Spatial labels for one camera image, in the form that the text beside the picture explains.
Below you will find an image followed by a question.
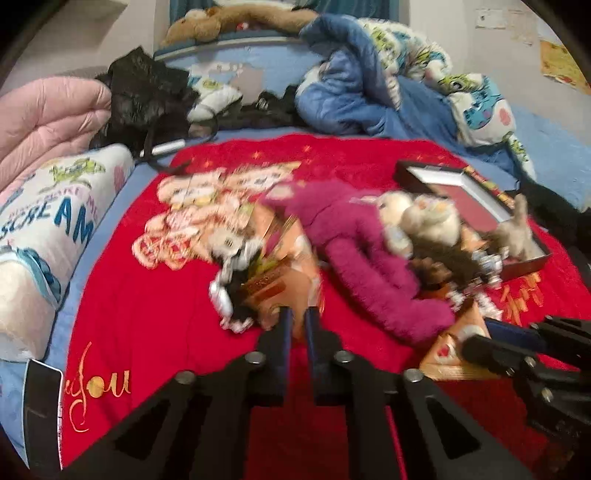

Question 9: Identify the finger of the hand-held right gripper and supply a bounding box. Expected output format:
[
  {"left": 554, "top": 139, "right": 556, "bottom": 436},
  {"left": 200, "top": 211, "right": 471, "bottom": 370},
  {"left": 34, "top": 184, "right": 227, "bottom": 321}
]
[
  {"left": 484, "top": 319, "right": 548, "bottom": 352},
  {"left": 461, "top": 333, "right": 539, "bottom": 376}
]

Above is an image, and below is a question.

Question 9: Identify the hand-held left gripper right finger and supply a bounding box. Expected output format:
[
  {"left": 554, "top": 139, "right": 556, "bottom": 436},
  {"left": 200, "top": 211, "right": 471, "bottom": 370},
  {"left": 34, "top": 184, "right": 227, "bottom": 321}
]
[{"left": 302, "top": 308, "right": 536, "bottom": 480}]

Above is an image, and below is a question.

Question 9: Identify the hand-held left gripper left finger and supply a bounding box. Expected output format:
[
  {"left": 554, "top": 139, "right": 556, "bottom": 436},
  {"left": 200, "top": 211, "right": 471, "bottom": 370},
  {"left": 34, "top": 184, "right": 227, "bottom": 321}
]
[{"left": 60, "top": 307, "right": 296, "bottom": 480}]

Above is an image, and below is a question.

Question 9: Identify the orange triangular snack packet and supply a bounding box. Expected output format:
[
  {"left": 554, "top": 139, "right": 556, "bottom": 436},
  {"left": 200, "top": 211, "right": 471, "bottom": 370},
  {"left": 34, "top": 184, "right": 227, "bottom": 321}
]
[{"left": 418, "top": 300, "right": 502, "bottom": 381}]

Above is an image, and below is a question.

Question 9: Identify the black box with white inside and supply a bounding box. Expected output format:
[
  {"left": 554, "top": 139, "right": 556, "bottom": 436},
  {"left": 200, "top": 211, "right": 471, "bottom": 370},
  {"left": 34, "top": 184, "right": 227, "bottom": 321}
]
[{"left": 394, "top": 159, "right": 552, "bottom": 284}]

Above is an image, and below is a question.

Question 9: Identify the black and white plush toy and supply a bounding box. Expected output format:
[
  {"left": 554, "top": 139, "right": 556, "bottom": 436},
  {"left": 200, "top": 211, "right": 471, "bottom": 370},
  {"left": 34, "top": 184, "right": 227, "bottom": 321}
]
[{"left": 208, "top": 226, "right": 269, "bottom": 333}]

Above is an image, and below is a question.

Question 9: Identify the magenta plush toy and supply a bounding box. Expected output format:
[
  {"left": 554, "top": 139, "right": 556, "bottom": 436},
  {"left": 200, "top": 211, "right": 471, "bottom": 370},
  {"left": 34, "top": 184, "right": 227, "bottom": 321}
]
[{"left": 261, "top": 178, "right": 458, "bottom": 344}]

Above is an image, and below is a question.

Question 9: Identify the dark brown fuzzy toy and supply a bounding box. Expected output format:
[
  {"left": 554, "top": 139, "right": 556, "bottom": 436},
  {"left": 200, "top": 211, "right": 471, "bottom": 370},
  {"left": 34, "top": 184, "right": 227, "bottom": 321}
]
[{"left": 406, "top": 244, "right": 485, "bottom": 296}]

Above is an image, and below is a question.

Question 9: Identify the beige fluffy hair claw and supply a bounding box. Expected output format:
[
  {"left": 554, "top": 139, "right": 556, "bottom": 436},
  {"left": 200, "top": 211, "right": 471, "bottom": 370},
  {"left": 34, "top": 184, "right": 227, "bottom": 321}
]
[{"left": 487, "top": 194, "right": 546, "bottom": 261}]

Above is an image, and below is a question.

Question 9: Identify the black cloth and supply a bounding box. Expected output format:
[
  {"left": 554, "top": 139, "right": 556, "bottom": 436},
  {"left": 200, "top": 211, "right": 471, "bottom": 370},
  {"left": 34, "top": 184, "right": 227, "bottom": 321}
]
[{"left": 503, "top": 178, "right": 591, "bottom": 259}]

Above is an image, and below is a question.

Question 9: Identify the red printed blanket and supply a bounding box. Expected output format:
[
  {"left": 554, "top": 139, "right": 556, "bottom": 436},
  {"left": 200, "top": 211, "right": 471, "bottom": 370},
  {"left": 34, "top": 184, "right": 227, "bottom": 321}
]
[{"left": 60, "top": 134, "right": 591, "bottom": 480}]

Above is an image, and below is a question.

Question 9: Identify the white plush bear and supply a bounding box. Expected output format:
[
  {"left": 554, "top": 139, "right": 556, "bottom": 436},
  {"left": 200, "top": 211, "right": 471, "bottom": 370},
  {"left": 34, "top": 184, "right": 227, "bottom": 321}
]
[{"left": 374, "top": 191, "right": 462, "bottom": 254}]

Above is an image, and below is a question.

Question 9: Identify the blue bed sheet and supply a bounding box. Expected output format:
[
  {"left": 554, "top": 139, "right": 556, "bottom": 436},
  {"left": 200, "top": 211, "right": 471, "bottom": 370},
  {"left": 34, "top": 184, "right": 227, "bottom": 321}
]
[{"left": 0, "top": 34, "right": 591, "bottom": 462}]

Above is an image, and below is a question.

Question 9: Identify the black clothing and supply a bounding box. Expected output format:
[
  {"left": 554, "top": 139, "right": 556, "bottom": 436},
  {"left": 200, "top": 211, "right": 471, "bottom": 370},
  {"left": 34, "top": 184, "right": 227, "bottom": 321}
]
[{"left": 217, "top": 85, "right": 305, "bottom": 132}]

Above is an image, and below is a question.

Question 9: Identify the blue monster print comforter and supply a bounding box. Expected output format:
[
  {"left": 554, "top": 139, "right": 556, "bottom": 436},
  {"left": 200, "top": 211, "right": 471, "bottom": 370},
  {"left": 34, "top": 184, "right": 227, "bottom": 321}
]
[{"left": 295, "top": 14, "right": 539, "bottom": 181}]

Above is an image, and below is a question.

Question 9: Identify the small white printed pillow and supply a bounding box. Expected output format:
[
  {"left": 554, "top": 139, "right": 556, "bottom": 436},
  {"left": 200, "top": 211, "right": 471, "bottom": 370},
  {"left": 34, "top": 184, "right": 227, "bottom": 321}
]
[{"left": 187, "top": 62, "right": 243, "bottom": 123}]

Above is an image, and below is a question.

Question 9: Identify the white printed long pillow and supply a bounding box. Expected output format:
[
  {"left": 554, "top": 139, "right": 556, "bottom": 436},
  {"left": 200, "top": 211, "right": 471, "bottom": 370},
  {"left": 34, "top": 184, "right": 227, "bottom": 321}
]
[{"left": 0, "top": 143, "right": 134, "bottom": 363}]

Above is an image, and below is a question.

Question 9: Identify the black phone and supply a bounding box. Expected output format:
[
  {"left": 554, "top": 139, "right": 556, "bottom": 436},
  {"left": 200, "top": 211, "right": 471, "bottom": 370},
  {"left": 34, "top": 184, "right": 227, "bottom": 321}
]
[{"left": 23, "top": 359, "right": 64, "bottom": 472}]

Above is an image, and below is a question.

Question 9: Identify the black plastic bag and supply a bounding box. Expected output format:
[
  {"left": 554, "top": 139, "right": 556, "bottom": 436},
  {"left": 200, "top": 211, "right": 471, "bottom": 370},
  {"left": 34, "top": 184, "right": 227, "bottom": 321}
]
[{"left": 90, "top": 46, "right": 199, "bottom": 162}]

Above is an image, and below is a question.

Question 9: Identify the brown plush bear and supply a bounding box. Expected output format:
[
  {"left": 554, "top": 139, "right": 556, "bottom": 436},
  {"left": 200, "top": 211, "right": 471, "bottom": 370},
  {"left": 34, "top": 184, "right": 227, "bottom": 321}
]
[{"left": 159, "top": 4, "right": 319, "bottom": 47}]

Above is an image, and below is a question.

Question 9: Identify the pink quilt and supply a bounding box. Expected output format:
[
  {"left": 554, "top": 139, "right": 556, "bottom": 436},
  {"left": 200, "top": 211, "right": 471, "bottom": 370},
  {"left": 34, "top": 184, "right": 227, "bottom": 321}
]
[{"left": 0, "top": 76, "right": 114, "bottom": 195}]

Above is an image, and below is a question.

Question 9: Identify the yellow wall poster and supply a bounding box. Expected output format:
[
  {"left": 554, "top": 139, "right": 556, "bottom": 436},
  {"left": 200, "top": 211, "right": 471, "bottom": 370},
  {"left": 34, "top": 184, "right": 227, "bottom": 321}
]
[{"left": 538, "top": 39, "right": 591, "bottom": 95}]

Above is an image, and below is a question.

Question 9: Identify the metal bed rail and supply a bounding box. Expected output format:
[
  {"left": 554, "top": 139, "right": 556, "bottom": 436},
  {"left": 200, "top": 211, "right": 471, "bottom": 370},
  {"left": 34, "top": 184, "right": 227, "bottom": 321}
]
[{"left": 154, "top": 34, "right": 319, "bottom": 61}]

